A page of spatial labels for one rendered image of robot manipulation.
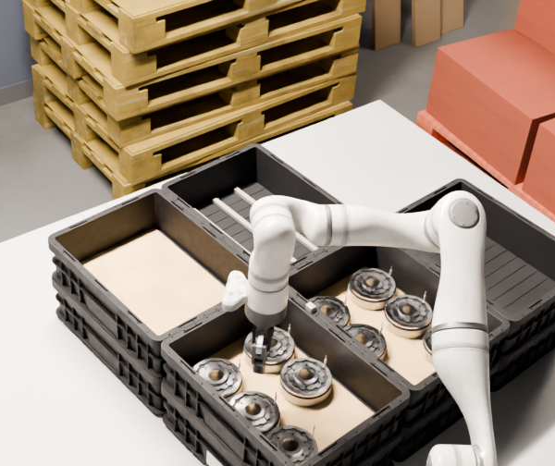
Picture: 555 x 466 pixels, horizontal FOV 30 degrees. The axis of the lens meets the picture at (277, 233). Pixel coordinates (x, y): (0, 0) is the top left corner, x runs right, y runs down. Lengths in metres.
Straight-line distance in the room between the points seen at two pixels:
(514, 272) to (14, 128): 2.41
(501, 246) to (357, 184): 0.51
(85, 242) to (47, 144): 1.86
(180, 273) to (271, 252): 0.64
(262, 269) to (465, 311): 0.34
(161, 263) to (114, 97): 1.29
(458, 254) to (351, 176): 1.16
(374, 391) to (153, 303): 0.52
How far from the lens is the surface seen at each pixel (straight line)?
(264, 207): 1.71
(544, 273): 2.46
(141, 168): 3.69
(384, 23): 4.87
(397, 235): 1.78
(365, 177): 2.86
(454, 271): 1.72
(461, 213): 1.75
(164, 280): 2.29
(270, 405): 2.01
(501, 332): 2.14
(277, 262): 1.73
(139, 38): 3.41
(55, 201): 3.87
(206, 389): 1.94
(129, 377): 2.22
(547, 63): 4.11
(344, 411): 2.06
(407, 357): 2.18
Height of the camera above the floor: 2.38
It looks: 40 degrees down
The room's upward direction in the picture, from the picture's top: 5 degrees clockwise
